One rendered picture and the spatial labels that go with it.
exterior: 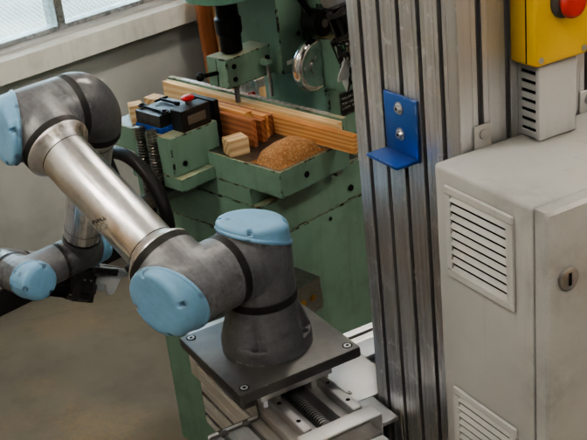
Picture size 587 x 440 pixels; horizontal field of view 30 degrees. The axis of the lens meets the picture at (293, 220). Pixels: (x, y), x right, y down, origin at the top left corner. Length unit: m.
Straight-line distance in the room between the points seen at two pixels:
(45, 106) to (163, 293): 0.41
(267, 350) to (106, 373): 1.68
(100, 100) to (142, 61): 2.08
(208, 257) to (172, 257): 0.05
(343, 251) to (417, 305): 0.99
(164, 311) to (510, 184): 0.58
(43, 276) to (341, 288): 0.81
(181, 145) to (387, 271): 0.83
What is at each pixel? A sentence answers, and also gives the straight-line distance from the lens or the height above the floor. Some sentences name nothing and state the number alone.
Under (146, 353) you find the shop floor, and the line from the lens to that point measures 3.45.
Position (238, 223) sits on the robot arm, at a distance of 1.70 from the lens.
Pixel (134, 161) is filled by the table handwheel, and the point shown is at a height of 0.94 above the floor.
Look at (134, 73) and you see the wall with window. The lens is 3.96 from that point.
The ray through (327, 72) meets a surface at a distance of 2.53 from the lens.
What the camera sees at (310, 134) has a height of 0.92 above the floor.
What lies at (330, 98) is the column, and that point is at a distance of 2.61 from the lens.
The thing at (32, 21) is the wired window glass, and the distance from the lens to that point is 3.78.
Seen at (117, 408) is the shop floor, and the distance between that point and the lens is 3.22.
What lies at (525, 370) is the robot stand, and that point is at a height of 1.01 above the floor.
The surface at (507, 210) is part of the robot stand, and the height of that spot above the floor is 1.21.
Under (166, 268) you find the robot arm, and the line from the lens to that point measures 1.62.
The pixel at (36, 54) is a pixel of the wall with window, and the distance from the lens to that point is 3.64.
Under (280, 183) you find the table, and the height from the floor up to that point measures 0.88.
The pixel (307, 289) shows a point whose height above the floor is 0.61.
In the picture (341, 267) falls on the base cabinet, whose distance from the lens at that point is 2.60.
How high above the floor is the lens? 1.76
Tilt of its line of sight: 25 degrees down
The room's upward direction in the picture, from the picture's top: 6 degrees counter-clockwise
